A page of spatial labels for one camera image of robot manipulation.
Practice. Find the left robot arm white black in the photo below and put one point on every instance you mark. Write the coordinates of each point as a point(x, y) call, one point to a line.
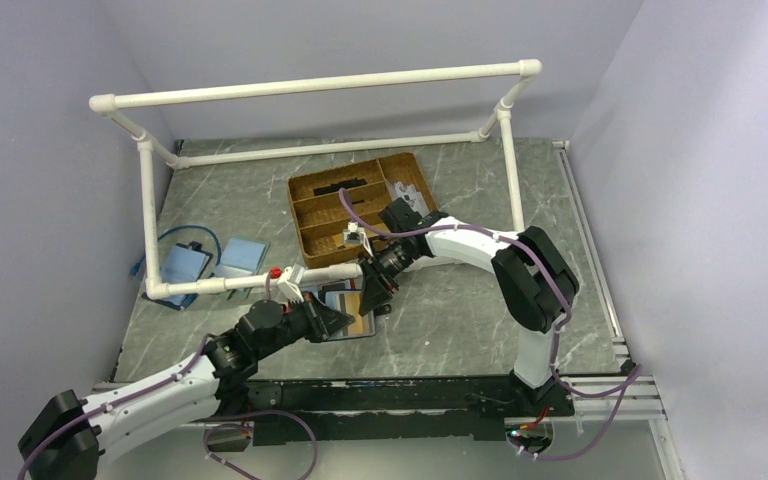
point(72, 437)

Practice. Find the brown woven divided tray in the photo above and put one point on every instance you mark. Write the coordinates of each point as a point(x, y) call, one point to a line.
point(321, 220)

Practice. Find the blue card left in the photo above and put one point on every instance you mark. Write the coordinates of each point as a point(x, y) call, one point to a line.
point(185, 263)

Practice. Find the gold credit card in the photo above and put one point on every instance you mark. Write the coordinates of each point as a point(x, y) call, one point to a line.
point(359, 327)

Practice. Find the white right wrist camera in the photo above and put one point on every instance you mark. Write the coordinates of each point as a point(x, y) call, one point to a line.
point(355, 235)

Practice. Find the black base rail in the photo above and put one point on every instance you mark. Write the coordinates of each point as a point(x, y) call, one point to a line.
point(481, 407)

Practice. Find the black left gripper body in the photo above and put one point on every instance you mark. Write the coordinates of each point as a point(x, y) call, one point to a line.
point(302, 320)

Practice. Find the white PVC pipe frame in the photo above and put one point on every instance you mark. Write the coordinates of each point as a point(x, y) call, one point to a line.
point(113, 106)

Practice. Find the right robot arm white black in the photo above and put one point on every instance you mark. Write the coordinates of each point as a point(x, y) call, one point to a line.
point(537, 284)

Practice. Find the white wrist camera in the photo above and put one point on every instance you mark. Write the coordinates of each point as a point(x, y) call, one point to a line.
point(355, 235)
point(286, 282)

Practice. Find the grey cards in tray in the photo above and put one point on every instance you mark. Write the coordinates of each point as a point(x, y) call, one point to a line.
point(410, 194)

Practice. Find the black card in tray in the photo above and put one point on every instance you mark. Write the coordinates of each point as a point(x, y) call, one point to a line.
point(337, 186)

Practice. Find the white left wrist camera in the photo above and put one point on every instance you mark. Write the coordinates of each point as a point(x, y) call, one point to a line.
point(286, 282)

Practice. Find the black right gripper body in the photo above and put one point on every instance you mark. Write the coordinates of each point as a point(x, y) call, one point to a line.
point(384, 268)

